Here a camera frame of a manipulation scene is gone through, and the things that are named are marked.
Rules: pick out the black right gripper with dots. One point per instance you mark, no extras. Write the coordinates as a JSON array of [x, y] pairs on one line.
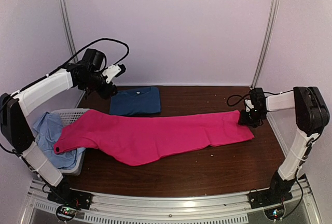
[[242, 120]]

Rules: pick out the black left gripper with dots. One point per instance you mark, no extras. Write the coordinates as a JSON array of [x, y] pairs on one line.
[[107, 94]]

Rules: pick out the dark blue polo shirt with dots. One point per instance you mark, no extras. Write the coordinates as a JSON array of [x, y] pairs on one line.
[[137, 101]]

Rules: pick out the red garment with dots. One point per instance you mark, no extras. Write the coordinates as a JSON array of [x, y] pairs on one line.
[[141, 140]]

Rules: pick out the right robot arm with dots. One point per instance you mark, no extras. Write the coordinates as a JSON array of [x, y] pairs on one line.
[[311, 115]]

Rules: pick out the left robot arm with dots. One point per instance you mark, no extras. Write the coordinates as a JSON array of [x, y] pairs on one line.
[[86, 75]]

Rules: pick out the white plastic laundry basket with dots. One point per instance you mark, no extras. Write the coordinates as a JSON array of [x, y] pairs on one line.
[[69, 116]]

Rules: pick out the light blue garment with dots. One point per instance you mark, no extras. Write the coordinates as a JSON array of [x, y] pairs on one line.
[[49, 129]]

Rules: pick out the right circuit board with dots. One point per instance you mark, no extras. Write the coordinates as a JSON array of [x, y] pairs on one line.
[[275, 213]]

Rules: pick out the circuit board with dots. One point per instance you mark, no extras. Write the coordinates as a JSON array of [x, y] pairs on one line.
[[65, 213], [275, 213]]

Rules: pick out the left circuit board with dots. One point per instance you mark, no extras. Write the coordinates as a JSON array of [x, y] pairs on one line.
[[65, 213]]

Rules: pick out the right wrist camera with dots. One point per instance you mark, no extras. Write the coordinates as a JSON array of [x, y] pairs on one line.
[[248, 105]]

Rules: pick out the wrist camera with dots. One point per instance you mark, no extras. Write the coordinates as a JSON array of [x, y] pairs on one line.
[[248, 105], [113, 71]]

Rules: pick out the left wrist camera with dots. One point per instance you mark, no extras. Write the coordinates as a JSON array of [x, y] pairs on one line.
[[113, 71]]

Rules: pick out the left aluminium frame post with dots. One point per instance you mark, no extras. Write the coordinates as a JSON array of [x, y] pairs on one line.
[[67, 27]]

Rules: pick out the aluminium frame post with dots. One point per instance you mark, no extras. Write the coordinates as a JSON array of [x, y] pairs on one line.
[[273, 12], [67, 27]]

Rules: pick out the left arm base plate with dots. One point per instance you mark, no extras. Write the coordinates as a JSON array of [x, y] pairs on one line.
[[73, 198]]

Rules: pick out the aluminium front rail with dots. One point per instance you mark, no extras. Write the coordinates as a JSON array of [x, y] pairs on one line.
[[225, 208]]

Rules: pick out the right aluminium frame post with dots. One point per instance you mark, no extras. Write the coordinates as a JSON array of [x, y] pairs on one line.
[[273, 12]]

